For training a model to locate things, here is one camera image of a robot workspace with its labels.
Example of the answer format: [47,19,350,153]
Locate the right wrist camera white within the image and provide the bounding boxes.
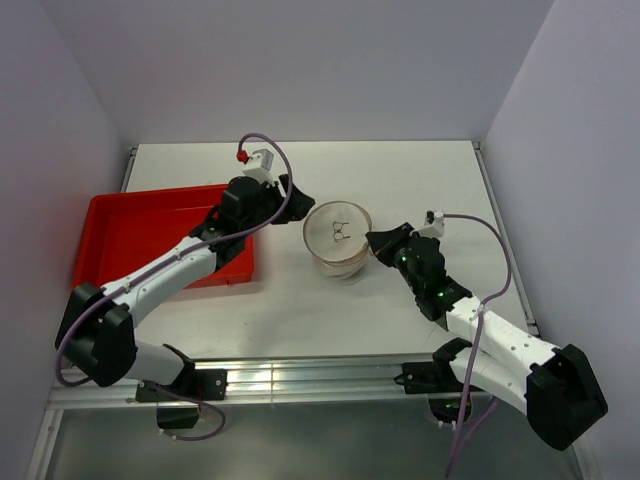
[415,210,445,239]

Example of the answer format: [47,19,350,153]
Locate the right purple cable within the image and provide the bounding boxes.
[443,211,513,479]

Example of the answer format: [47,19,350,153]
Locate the red plastic tray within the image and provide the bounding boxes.
[71,184,226,288]

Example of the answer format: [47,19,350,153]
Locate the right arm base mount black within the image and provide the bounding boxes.
[393,361,463,426]

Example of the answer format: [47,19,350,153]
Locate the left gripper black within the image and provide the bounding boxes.
[240,174,314,237]

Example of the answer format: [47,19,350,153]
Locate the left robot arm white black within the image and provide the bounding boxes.
[55,174,315,399]

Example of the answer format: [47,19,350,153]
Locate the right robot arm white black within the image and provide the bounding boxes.
[366,223,608,450]

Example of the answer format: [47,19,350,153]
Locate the aluminium frame rail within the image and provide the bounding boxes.
[47,351,574,411]

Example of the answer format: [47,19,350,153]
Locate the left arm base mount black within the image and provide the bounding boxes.
[134,369,227,441]

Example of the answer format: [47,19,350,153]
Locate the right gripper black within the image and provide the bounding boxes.
[367,222,423,294]

